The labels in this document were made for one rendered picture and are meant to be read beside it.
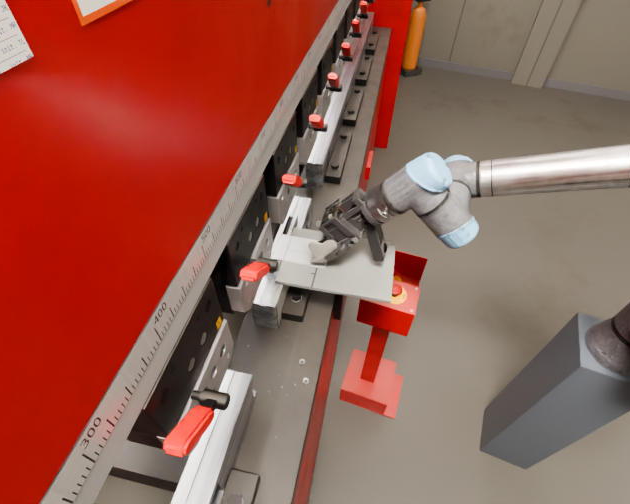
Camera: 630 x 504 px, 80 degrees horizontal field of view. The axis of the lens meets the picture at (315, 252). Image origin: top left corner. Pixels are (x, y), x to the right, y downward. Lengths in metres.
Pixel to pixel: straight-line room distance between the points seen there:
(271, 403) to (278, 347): 0.13
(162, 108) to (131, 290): 0.14
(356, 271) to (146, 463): 0.57
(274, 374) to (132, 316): 0.59
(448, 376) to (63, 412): 1.77
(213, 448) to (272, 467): 0.13
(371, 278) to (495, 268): 1.63
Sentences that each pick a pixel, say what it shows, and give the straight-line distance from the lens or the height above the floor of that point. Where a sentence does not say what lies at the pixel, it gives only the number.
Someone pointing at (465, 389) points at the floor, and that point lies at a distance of 1.94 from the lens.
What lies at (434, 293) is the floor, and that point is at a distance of 2.18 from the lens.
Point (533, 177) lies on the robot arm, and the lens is 0.83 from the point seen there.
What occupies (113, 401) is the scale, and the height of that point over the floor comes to 1.39.
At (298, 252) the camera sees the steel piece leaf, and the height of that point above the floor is 1.00.
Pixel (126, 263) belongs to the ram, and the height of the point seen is 1.47.
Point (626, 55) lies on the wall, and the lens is 4.85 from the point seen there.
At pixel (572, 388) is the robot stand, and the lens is 1.31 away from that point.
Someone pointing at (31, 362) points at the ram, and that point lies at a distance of 0.26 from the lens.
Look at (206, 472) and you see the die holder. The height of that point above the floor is 0.97.
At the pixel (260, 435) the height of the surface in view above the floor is 0.88.
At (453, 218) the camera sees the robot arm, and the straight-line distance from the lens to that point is 0.74.
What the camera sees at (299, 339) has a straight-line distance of 0.91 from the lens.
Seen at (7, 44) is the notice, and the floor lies 1.61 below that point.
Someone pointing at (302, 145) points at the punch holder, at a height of 1.24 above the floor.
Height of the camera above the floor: 1.67
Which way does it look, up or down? 48 degrees down
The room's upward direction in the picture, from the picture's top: 1 degrees clockwise
